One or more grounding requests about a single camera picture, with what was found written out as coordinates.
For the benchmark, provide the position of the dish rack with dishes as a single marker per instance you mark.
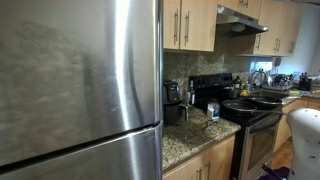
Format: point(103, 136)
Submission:
point(277, 82)

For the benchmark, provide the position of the kitchen sink faucet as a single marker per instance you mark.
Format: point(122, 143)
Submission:
point(258, 77)

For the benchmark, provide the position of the black air fryer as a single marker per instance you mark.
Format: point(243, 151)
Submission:
point(173, 108)

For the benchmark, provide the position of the black electric stove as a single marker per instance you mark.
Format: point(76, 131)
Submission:
point(255, 140)

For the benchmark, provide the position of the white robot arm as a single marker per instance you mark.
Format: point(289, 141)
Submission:
point(304, 124)

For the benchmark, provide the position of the green dish soap bottle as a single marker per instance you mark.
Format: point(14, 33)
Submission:
point(237, 83)

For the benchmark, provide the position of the far upper wooden cabinets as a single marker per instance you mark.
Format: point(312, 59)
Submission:
point(281, 17)

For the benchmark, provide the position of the black frying pan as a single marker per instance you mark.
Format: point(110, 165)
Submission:
point(265, 101)
point(244, 108)

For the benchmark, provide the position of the clear glass bottle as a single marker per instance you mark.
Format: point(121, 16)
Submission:
point(191, 93)

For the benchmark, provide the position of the stainless range hood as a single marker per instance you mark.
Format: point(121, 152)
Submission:
point(233, 24)

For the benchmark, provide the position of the far black frying pan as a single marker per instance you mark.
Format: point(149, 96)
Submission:
point(265, 101)

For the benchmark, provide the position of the lower wooden counter cabinet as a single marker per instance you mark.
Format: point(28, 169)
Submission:
point(212, 164)

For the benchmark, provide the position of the cabinet door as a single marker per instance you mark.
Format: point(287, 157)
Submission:
point(171, 12)
point(198, 25)

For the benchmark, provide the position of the stainless steel refrigerator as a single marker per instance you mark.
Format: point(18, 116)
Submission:
point(80, 90)

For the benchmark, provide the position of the near black frying pan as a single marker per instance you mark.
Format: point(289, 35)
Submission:
point(244, 108)

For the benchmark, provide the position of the black knife block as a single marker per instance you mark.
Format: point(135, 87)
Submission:
point(304, 82)

